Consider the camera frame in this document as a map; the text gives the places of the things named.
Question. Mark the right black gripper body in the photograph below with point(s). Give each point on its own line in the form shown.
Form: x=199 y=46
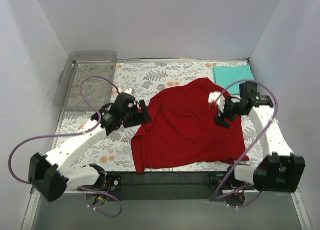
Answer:
x=223 y=117

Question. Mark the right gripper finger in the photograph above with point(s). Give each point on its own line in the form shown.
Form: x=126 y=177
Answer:
x=220 y=120
x=231 y=116

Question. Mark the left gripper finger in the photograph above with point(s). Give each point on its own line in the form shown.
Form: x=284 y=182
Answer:
x=137 y=119
x=144 y=115

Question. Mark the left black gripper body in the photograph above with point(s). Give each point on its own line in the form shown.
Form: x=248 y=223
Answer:
x=144 y=111

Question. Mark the red t shirt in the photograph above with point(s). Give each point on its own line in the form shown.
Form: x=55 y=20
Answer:
x=183 y=130

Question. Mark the clear plastic bin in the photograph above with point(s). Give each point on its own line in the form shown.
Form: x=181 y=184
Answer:
x=85 y=80

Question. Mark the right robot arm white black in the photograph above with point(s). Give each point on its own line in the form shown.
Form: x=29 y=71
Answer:
x=281 y=169

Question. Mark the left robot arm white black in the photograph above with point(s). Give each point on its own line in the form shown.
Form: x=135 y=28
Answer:
x=51 y=173

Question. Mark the folded teal t shirt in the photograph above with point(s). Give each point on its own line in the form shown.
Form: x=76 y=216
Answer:
x=225 y=76

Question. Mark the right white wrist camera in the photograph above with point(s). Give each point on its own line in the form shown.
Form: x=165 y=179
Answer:
x=217 y=100

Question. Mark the aluminium frame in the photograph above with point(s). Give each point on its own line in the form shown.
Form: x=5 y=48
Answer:
x=33 y=208

